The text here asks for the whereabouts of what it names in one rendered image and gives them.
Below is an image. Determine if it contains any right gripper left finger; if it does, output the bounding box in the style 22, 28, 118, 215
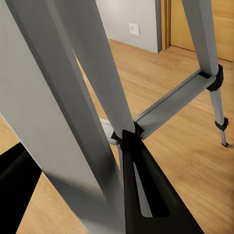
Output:
0, 142, 42, 234

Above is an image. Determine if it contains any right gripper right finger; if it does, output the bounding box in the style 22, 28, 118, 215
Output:
122, 130, 205, 234

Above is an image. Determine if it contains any camera tripod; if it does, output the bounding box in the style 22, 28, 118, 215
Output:
0, 0, 229, 234

